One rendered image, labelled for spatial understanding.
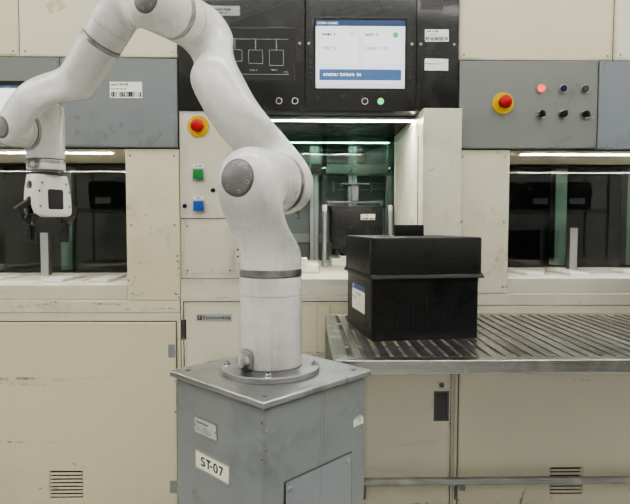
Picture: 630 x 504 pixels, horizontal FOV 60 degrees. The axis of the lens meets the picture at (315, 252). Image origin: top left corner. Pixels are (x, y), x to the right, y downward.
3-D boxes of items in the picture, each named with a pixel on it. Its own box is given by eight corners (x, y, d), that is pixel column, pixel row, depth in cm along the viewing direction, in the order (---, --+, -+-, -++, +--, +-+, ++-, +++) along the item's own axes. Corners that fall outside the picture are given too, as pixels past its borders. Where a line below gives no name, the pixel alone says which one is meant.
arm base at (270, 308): (266, 390, 94) (265, 283, 93) (201, 370, 107) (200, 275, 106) (339, 369, 108) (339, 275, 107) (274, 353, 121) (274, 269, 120)
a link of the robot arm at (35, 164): (42, 157, 124) (42, 170, 124) (73, 161, 132) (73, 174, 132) (16, 159, 127) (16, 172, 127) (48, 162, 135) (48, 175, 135)
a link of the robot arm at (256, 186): (311, 273, 109) (311, 153, 108) (266, 283, 93) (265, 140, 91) (258, 271, 114) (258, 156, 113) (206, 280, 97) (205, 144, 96)
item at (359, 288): (346, 321, 160) (346, 262, 159) (436, 319, 165) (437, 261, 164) (371, 342, 133) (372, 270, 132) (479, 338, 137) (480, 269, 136)
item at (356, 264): (369, 279, 131) (369, 225, 130) (343, 269, 160) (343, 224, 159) (485, 277, 136) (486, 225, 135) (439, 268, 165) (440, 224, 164)
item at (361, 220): (327, 258, 227) (327, 181, 226) (325, 255, 248) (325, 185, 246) (386, 258, 228) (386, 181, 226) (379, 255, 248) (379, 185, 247)
